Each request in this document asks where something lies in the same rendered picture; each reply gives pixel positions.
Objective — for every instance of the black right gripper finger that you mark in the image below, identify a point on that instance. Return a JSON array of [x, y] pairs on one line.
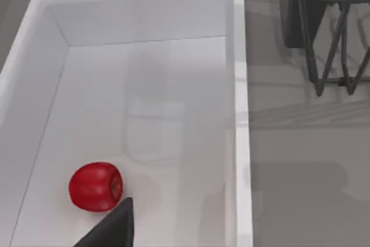
[[118, 226]]

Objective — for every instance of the red apple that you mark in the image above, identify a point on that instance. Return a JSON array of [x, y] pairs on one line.
[[94, 186]]

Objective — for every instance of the white sink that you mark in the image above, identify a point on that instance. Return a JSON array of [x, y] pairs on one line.
[[173, 85]]

